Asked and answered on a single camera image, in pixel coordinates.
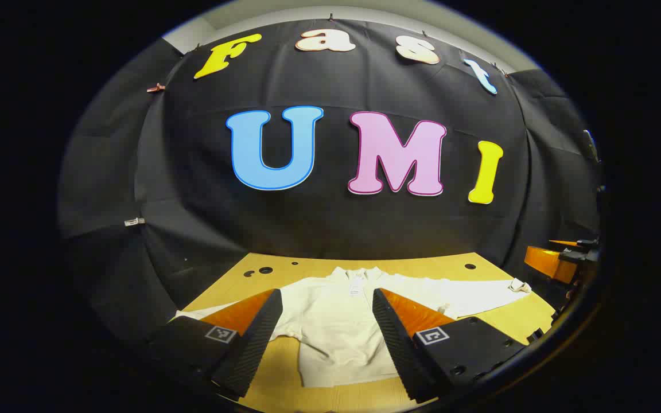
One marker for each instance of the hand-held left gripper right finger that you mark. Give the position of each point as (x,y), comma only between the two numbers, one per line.
(393,344)

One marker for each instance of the black backdrop cloth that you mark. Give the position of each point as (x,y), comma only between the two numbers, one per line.
(330,229)

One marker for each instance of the white cloth clip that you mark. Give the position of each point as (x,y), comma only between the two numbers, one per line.
(134,221)

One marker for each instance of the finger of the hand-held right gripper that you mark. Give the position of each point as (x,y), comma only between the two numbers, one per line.
(545,261)

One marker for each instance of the white sweatshirt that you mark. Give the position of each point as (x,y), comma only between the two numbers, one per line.
(336,321)

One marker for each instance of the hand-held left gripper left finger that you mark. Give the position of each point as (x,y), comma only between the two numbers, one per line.
(253,344)

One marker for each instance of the red cloth clip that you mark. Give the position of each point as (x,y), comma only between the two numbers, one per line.
(155,88)

